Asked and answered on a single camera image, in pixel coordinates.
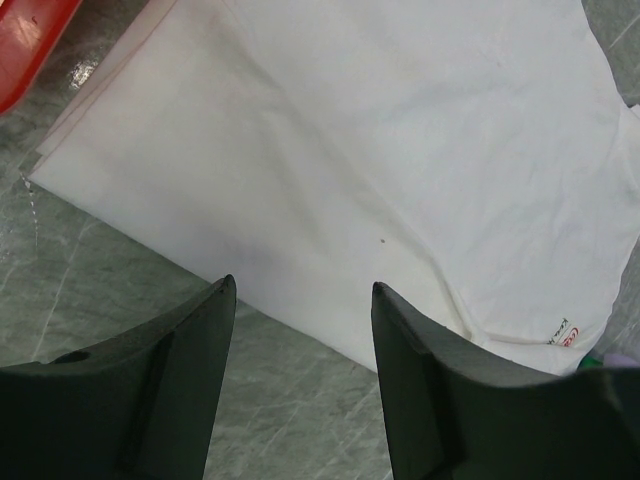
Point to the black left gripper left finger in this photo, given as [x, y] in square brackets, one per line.
[140, 405]

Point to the white t-shirt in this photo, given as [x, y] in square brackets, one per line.
[474, 155]

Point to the red plastic tray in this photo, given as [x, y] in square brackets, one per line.
[30, 29]

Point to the folded purple t-shirt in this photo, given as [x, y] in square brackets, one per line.
[613, 360]

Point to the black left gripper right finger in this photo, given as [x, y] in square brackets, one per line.
[453, 410]

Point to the folded green t-shirt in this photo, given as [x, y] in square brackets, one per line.
[589, 362]

